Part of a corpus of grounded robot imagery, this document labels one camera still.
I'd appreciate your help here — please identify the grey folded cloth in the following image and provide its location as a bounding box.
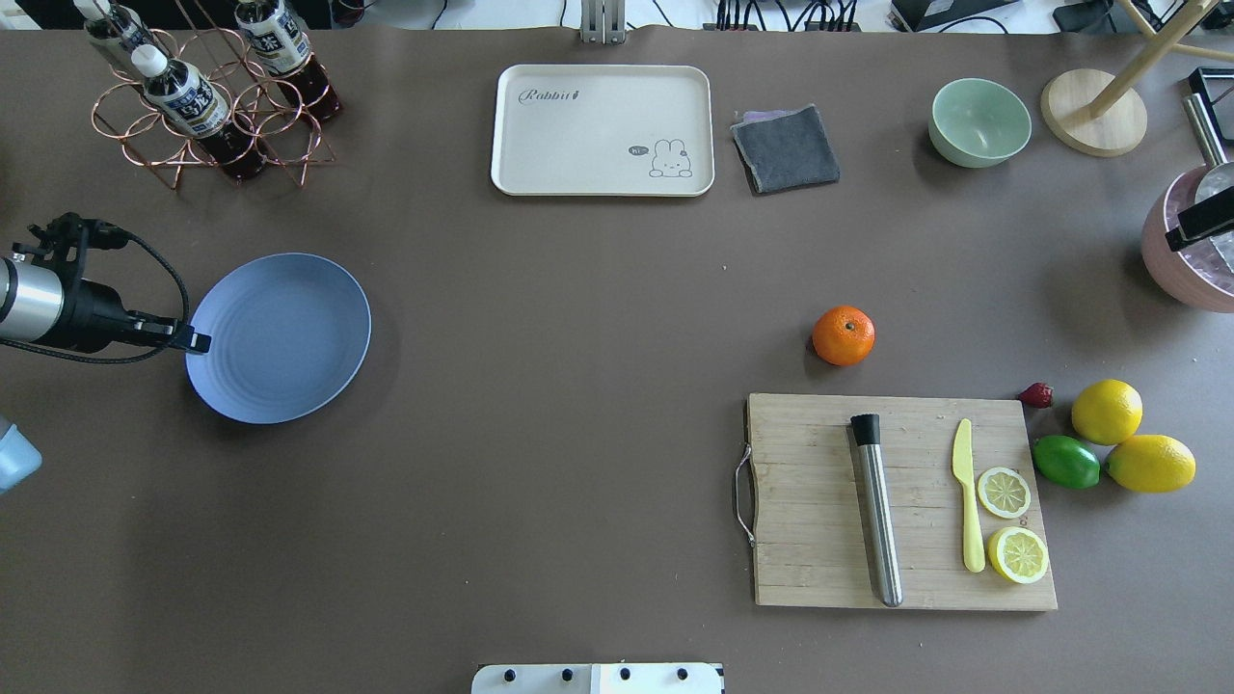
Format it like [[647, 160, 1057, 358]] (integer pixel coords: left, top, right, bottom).
[[729, 104, 842, 195]]

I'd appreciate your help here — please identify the lower lemon half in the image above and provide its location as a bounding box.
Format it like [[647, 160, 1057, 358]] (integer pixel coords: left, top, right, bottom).
[[986, 527, 1050, 585]]

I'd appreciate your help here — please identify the lower whole lemon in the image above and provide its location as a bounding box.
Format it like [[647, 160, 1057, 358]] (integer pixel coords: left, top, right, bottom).
[[1106, 435, 1197, 494]]

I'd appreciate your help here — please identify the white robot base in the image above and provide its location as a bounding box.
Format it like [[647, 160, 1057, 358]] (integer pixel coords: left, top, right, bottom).
[[470, 662, 726, 693]]

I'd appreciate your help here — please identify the tea bottle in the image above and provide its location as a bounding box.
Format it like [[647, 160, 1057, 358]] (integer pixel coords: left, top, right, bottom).
[[130, 43, 265, 180], [73, 0, 167, 77], [234, 1, 342, 123]]

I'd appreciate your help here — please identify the right back tea bottle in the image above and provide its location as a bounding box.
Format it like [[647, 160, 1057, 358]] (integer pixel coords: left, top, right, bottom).
[[234, 1, 342, 123]]

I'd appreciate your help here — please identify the pink pot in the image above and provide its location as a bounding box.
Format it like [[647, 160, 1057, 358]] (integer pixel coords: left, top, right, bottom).
[[1140, 94, 1234, 314]]

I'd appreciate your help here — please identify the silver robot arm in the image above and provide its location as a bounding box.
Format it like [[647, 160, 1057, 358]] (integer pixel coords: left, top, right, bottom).
[[1, 212, 212, 366]]

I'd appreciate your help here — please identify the green lime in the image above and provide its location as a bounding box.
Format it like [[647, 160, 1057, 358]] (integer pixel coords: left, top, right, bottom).
[[1032, 435, 1102, 491]]

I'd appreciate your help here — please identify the green bowl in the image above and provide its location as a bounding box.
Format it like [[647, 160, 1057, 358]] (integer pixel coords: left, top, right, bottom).
[[928, 78, 1033, 170]]

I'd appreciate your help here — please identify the wooden cutting board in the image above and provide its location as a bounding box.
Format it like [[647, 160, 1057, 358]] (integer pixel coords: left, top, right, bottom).
[[747, 391, 1058, 612]]

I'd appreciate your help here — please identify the whole lemon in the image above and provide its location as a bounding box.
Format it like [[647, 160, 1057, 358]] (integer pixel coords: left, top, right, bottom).
[[1071, 379, 1144, 445], [1106, 435, 1197, 494]]

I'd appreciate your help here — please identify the grey metal post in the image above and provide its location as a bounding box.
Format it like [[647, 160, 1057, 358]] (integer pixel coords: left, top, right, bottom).
[[580, 0, 627, 44]]

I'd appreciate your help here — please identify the orange fruit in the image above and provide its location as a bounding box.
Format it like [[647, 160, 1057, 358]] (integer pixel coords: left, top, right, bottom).
[[812, 305, 876, 367]]

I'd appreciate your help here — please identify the yellow plastic knife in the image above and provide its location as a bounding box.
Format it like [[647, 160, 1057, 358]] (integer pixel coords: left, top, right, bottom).
[[951, 417, 986, 573]]

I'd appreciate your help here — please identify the upper lemon slice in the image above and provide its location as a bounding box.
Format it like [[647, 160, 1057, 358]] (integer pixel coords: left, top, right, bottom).
[[976, 467, 1033, 520]]

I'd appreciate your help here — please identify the steel muddler black tip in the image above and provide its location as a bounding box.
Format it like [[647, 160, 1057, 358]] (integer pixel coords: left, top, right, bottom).
[[850, 414, 905, 608]]

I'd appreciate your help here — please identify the cream rabbit tray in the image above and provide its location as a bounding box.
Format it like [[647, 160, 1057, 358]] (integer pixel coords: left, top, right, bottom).
[[490, 65, 714, 198]]

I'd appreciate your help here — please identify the red strawberry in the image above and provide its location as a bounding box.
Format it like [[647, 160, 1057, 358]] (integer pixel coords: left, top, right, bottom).
[[1017, 382, 1054, 409]]

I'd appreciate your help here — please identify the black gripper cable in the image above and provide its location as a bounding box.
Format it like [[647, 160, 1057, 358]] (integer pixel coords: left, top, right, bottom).
[[0, 227, 193, 366]]

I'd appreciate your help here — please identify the black box at edge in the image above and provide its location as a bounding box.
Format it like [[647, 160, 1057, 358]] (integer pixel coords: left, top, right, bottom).
[[1187, 67, 1233, 138]]

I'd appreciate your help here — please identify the blue round plate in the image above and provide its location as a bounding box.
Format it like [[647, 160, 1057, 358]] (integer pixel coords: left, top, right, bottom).
[[185, 254, 373, 425]]

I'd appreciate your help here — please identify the upper whole lemon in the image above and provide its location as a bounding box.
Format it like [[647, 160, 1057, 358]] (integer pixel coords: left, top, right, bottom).
[[1071, 379, 1144, 445]]

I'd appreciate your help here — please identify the wooden round stand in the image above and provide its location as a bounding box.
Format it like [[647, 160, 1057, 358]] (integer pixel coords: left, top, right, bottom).
[[1039, 1, 1233, 157]]

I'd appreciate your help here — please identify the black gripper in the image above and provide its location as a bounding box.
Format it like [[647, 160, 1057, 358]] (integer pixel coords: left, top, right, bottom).
[[10, 214, 212, 354]]

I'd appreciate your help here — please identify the left back tea bottle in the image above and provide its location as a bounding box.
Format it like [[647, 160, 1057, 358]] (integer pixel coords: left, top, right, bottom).
[[73, 0, 167, 77]]

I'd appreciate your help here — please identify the copper wire bottle rack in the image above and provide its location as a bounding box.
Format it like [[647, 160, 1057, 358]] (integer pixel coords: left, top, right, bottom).
[[93, 19, 334, 182]]

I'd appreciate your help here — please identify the front tea bottle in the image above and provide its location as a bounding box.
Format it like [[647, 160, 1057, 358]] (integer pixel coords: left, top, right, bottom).
[[130, 43, 265, 180]]

